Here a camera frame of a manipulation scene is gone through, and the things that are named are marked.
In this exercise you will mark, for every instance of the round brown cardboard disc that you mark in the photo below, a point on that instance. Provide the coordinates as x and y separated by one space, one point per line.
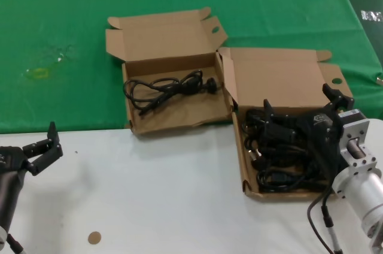
94 238

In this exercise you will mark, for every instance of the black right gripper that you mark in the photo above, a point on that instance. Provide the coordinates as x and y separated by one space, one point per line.
321 128

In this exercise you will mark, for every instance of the green table cloth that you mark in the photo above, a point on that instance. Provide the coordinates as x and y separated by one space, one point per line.
74 11

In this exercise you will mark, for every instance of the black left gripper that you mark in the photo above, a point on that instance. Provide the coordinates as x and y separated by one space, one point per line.
10 158

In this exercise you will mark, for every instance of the crumpled clear plastic wrap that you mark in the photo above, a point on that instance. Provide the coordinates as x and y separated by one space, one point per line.
371 15

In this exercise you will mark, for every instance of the open brown cardboard box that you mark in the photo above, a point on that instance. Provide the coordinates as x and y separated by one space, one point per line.
167 41
278 77

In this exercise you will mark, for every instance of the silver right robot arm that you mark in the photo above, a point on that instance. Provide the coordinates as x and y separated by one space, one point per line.
359 182

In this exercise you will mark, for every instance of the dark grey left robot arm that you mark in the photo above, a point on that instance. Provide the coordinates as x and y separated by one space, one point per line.
7 197

